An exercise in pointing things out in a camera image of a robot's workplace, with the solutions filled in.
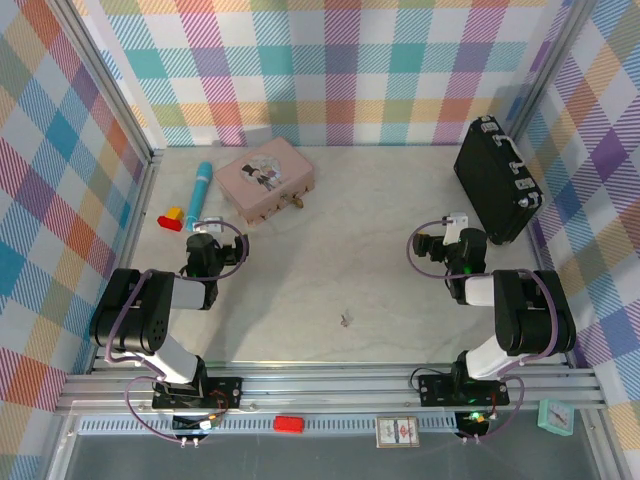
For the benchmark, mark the pink tin box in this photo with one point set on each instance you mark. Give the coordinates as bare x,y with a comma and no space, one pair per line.
262,177

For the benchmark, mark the small brass padlock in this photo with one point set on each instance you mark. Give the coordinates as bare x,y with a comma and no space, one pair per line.
298,202

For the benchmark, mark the small silver key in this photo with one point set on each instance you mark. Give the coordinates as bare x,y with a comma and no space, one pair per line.
345,319

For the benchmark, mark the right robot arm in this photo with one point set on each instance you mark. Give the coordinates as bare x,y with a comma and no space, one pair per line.
530,315

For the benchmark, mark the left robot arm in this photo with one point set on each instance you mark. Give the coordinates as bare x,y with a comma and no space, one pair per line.
150,320

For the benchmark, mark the red and yellow toy block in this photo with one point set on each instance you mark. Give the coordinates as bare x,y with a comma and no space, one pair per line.
171,220

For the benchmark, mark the teal cylindrical tube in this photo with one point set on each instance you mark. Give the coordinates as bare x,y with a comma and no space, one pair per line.
199,195

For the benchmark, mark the black briefcase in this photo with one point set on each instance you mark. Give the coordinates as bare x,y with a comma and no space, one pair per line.
492,185

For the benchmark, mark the small circuit board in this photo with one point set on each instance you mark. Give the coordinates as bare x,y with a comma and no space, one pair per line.
207,425
476,417

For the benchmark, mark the red toy brick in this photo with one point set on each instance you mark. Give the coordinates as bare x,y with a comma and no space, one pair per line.
288,424

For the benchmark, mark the deck of playing cards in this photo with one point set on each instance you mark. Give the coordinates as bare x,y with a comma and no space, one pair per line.
398,432

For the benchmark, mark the teal alarm clock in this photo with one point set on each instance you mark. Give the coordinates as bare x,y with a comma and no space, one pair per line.
555,417

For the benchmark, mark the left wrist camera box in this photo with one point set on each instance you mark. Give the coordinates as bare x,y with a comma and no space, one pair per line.
209,223

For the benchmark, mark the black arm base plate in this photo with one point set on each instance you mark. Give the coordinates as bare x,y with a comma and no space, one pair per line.
435,390
225,392

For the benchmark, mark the aluminium frame rail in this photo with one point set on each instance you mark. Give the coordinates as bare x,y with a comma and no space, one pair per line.
325,392

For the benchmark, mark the aluminium frame post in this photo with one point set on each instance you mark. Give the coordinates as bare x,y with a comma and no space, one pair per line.
550,65
105,85

